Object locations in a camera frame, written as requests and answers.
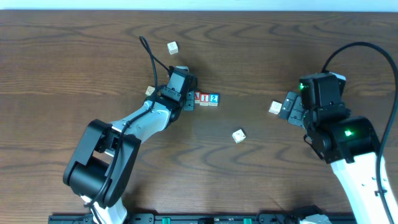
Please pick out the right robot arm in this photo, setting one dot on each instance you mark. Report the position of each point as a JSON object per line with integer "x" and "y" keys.
{"x": 350, "y": 146}

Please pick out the red letter A wooden block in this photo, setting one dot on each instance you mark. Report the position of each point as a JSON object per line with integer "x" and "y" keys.
{"x": 197, "y": 97}

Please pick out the green-edged animal picture wooden block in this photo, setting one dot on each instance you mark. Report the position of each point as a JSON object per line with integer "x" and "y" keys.
{"x": 150, "y": 90}

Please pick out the tilted wooden block red dot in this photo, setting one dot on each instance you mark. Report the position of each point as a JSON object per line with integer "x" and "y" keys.
{"x": 239, "y": 136}

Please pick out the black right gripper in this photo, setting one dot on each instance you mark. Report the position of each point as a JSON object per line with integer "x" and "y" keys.
{"x": 294, "y": 109}

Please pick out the plain wooden block far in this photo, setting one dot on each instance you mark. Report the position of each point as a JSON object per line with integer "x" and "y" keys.
{"x": 172, "y": 48}

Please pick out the red letter I wooden block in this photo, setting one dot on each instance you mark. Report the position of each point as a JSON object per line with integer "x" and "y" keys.
{"x": 204, "y": 99}

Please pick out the plain engraved wooden block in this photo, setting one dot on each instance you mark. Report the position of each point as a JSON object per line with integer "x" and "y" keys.
{"x": 275, "y": 107}

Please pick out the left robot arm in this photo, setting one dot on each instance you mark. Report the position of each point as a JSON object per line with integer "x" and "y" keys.
{"x": 102, "y": 162}

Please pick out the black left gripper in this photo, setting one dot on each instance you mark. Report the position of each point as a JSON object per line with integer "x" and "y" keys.
{"x": 189, "y": 100}

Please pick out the blue number 2 wooden block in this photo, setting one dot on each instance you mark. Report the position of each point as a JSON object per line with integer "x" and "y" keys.
{"x": 214, "y": 99}

